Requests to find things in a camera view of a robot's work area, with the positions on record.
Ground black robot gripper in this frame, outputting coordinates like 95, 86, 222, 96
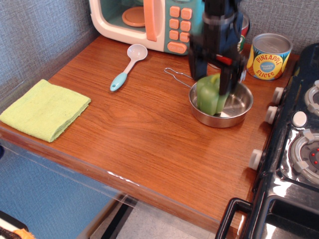
188, 0, 246, 96

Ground green toy bell pepper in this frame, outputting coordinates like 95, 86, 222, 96
196, 73, 229, 116

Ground white stove knob top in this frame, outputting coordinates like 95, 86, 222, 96
272, 87, 285, 105

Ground white stove knob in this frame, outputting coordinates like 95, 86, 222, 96
265, 106, 278, 124
249, 149, 263, 170
272, 87, 285, 105

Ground green folded rag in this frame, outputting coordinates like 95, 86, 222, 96
0, 79, 91, 142

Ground tomato sauce can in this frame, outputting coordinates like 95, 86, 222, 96
206, 12, 250, 70

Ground small steel pan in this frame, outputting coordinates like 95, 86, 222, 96
163, 67, 254, 129

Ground pineapple slices can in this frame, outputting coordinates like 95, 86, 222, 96
246, 33, 293, 81

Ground teal toy microwave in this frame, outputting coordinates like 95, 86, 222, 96
89, 0, 204, 55

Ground white stove knob middle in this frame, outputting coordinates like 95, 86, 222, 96
265, 106, 278, 124

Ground white and teal toy spoon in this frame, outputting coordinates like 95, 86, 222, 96
110, 44, 148, 92

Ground white stove knob bottom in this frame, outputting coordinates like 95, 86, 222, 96
249, 149, 263, 170

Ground orange microwave turntable plate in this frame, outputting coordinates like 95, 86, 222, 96
122, 6, 145, 27

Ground black toy stove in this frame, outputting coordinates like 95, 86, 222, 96
216, 43, 319, 239

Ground orange object bottom left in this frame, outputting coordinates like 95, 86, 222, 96
13, 229, 35, 239

